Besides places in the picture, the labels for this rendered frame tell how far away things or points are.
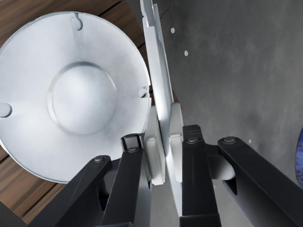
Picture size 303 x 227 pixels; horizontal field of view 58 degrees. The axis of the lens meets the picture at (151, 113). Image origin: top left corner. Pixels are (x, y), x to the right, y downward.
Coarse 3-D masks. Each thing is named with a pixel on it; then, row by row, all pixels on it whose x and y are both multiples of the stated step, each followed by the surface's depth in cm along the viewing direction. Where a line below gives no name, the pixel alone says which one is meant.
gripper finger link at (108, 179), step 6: (144, 132) 19; (114, 162) 15; (114, 168) 14; (108, 174) 14; (114, 174) 14; (150, 174) 16; (102, 180) 14; (108, 180) 14; (102, 186) 14; (108, 186) 14; (102, 192) 15; (108, 192) 15
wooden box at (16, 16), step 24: (24, 0) 42; (48, 0) 45; (72, 0) 47; (96, 0) 50; (0, 24) 41; (24, 24) 43; (120, 24) 54; (144, 48) 58; (0, 168) 42; (0, 192) 43; (24, 192) 45; (48, 192) 48; (24, 216) 45
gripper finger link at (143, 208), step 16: (128, 144) 15; (128, 160) 14; (144, 160) 14; (128, 176) 12; (144, 176) 13; (112, 192) 11; (128, 192) 11; (144, 192) 13; (112, 208) 10; (128, 208) 10; (144, 208) 12; (112, 224) 9; (128, 224) 8; (144, 224) 11
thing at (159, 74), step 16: (144, 0) 21; (144, 16) 21; (144, 32) 19; (160, 32) 42; (160, 48) 28; (160, 64) 18; (160, 80) 18; (160, 96) 18; (160, 112) 18; (160, 128) 18; (176, 192) 20; (176, 208) 22
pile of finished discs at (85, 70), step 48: (0, 48) 40; (48, 48) 43; (96, 48) 48; (0, 96) 39; (48, 96) 43; (96, 96) 48; (144, 96) 57; (0, 144) 41; (48, 144) 44; (96, 144) 50
